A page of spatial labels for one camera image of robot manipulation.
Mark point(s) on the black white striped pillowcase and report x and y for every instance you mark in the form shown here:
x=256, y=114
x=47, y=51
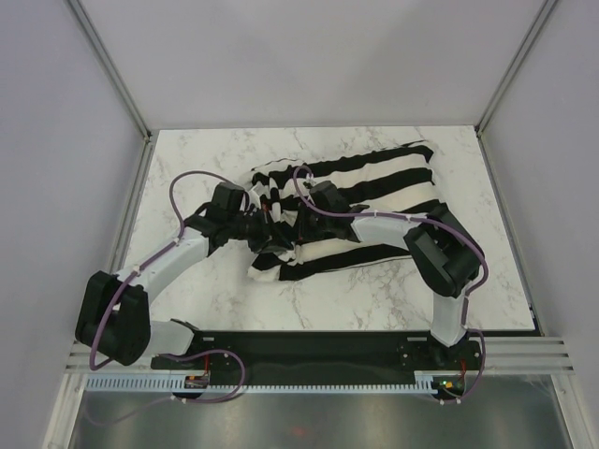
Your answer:
x=399, y=179

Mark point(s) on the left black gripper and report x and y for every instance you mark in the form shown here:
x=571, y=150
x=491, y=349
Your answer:
x=270, y=235

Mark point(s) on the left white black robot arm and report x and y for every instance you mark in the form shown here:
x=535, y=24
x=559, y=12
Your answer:
x=114, y=319

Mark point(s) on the white slotted cable duct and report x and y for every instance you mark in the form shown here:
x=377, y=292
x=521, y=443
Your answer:
x=179, y=382

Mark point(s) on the right aluminium frame post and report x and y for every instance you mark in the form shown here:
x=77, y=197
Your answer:
x=532, y=35

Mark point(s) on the aluminium frame post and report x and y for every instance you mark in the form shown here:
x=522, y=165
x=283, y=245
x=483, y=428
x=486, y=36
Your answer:
x=532, y=35
x=102, y=54

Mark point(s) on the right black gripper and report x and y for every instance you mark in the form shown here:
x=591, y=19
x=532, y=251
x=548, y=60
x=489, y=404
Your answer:
x=304, y=234

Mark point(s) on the left aluminium frame post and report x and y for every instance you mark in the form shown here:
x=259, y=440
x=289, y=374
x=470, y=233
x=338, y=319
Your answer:
x=102, y=54

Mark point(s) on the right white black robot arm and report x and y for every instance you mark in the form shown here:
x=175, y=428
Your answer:
x=446, y=257

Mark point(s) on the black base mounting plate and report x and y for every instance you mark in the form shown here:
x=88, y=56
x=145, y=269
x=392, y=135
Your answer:
x=321, y=355

